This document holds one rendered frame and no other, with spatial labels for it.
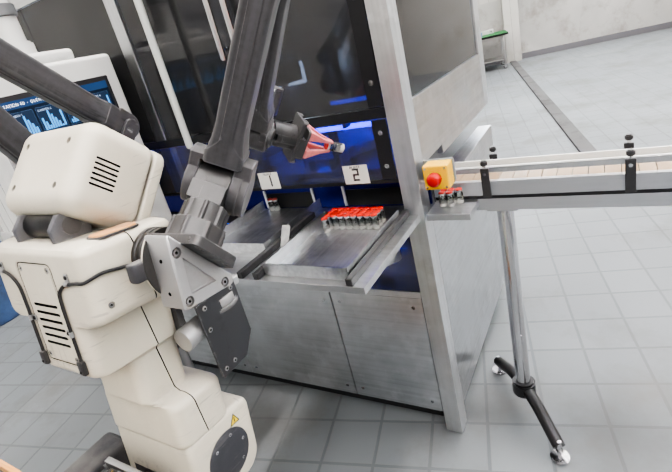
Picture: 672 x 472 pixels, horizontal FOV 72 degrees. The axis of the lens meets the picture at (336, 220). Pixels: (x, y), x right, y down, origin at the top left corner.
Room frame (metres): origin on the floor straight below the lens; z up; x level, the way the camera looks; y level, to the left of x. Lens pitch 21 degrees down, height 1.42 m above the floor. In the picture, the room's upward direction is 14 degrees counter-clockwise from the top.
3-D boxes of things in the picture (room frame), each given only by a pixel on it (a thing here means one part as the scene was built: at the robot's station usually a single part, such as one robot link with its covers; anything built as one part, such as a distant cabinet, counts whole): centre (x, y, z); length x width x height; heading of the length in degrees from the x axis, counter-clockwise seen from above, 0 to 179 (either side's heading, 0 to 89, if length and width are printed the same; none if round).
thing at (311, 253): (1.19, 0.02, 0.90); 0.34 x 0.26 x 0.04; 146
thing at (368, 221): (1.29, -0.04, 0.90); 0.18 x 0.02 x 0.05; 56
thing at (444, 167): (1.25, -0.32, 1.00); 0.08 x 0.07 x 0.07; 147
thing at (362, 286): (1.32, 0.14, 0.87); 0.70 x 0.48 x 0.02; 57
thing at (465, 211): (1.28, -0.35, 0.87); 0.14 x 0.13 x 0.02; 147
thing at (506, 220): (1.29, -0.51, 0.46); 0.09 x 0.09 x 0.77; 57
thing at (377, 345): (2.24, 0.33, 0.44); 2.06 x 1.00 x 0.88; 57
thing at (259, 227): (1.48, 0.24, 0.90); 0.34 x 0.26 x 0.04; 147
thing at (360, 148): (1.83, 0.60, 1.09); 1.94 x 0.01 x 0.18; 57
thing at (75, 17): (1.97, 0.79, 1.51); 0.49 x 0.01 x 0.59; 57
